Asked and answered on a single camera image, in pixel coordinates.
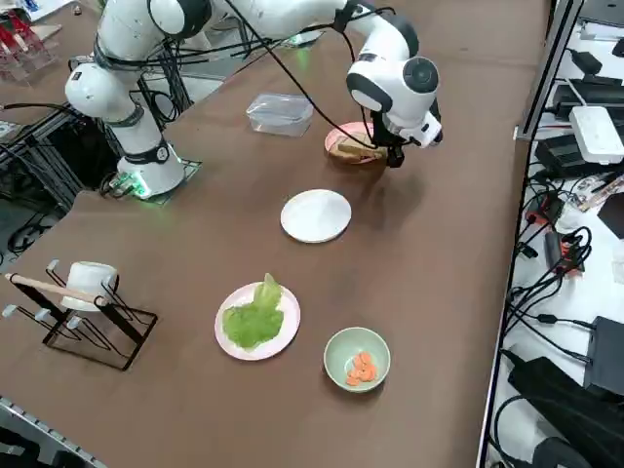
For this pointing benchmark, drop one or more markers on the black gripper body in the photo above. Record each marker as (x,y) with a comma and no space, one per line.
(396,157)

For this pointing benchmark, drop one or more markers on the green ceramic bowl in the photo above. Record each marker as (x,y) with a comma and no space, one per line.
(341,351)

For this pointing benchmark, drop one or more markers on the orange carrot slice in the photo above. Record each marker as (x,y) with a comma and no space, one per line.
(362,358)
(353,379)
(355,368)
(369,366)
(368,376)

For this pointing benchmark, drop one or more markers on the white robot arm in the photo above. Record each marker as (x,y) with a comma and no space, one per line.
(127,107)
(307,38)

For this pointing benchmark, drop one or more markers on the pink round plate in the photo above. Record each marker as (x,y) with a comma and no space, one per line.
(341,131)

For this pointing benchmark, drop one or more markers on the white round plate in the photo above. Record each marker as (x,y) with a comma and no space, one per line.
(317,214)

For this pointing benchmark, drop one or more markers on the pale round plate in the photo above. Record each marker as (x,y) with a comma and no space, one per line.
(287,331)

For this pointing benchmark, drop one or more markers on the clear plastic container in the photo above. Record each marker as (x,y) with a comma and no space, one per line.
(280,114)

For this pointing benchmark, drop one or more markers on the red and black plug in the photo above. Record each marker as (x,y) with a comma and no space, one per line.
(548,209)

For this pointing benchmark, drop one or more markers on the black power adapter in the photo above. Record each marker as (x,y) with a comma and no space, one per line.
(560,153)

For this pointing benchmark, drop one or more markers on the black adapter with red plug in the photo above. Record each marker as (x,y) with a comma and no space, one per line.
(553,248)

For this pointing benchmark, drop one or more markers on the black power strip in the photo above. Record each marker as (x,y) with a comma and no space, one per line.
(590,95)

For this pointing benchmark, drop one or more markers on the colourful printed packet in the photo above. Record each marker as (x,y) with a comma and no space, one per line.
(599,192)

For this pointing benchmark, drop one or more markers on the green lettuce leaf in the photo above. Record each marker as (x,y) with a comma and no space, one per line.
(253,322)

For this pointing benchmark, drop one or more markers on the black power adapter box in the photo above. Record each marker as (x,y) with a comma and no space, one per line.
(609,356)

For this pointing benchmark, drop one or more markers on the black bag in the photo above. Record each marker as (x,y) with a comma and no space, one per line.
(560,404)

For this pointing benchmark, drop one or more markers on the white cup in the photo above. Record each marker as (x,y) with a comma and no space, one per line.
(90,283)

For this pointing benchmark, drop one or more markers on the clear acrylic rack red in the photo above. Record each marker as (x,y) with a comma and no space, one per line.
(24,49)

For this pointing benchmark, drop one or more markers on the aluminium camera post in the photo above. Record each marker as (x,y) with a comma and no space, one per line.
(551,73)

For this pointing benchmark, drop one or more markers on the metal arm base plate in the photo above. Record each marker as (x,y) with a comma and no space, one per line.
(190,168)

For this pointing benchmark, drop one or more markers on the aluminium rail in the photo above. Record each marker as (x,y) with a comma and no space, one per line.
(39,424)

